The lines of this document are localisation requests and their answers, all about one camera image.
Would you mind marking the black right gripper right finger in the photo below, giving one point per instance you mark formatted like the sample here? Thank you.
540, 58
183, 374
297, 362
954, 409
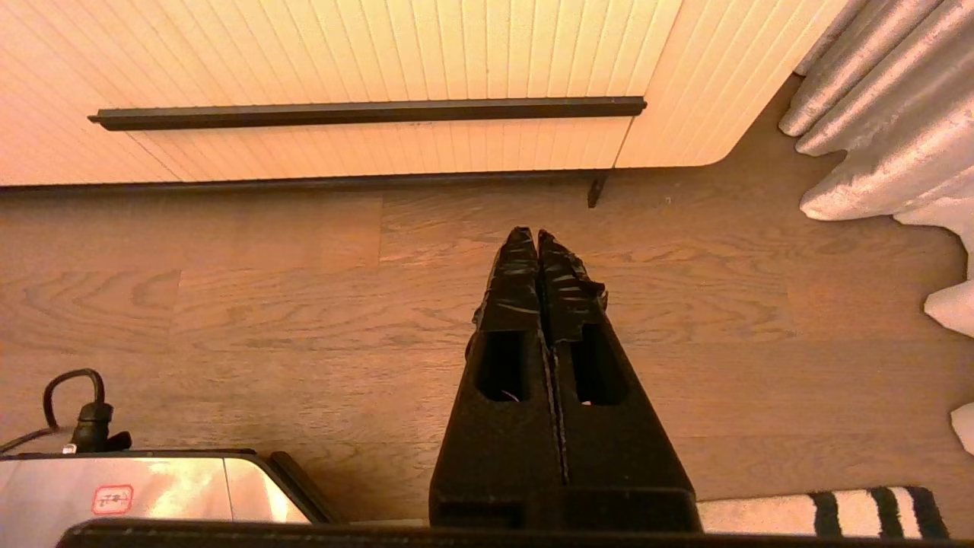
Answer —
624, 457

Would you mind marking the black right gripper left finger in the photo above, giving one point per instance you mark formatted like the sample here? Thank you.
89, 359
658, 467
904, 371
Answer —
502, 426

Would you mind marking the white slatted drawer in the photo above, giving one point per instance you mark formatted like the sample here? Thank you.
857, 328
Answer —
380, 53

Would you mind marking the long white tv cabinet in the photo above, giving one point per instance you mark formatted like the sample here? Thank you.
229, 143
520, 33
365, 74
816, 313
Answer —
723, 91

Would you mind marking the white black striped cloth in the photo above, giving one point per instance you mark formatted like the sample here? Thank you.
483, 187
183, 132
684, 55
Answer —
761, 514

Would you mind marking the white sheer curtain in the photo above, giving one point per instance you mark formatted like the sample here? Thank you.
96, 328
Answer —
955, 304

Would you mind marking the grey curtain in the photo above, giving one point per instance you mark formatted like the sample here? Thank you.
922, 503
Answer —
875, 99

